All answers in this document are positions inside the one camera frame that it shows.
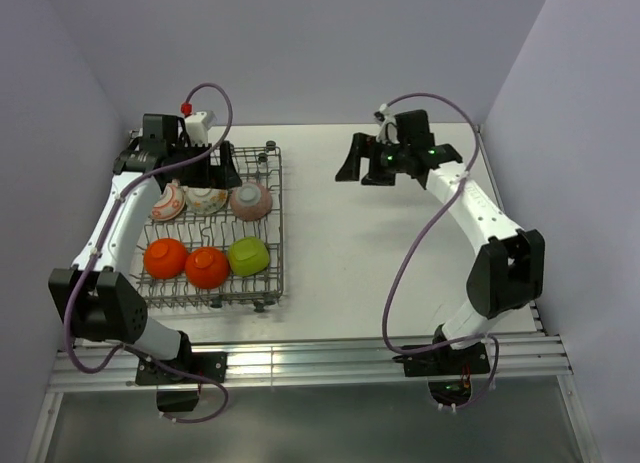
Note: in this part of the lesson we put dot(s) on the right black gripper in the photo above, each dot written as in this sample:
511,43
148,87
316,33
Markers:
364,146

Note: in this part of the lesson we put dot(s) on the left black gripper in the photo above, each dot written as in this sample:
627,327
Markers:
222,175

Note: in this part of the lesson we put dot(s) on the dark patterned bottom bowl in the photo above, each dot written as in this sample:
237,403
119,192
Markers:
251,201

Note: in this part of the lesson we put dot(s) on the white bowl yellow flower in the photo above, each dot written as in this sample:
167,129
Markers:
205,201

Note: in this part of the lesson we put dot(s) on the orange floral pattern bowl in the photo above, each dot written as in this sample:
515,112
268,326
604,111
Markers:
171,203

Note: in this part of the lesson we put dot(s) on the white square bowl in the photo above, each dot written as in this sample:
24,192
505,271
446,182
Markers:
248,256

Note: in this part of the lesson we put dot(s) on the plain orange bowl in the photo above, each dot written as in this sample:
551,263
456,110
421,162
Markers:
165,258
207,268

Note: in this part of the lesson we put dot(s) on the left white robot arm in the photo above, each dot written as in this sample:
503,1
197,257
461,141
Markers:
94,298

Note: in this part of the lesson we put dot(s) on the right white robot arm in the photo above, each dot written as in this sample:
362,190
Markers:
508,270

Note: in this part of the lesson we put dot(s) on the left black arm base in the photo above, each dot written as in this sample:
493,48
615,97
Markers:
176,394

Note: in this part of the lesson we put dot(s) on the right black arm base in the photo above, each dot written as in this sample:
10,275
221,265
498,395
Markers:
459,365

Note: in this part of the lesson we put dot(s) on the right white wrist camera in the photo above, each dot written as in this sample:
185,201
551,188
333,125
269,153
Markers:
387,133

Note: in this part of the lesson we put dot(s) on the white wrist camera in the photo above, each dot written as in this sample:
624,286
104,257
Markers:
196,125
387,133

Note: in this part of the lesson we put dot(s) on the grey wire dish rack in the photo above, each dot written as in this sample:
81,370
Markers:
261,164

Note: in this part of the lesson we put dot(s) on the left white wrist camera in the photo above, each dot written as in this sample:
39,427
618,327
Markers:
196,125

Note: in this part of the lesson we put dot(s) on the aluminium mounting rail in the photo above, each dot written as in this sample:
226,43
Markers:
317,363

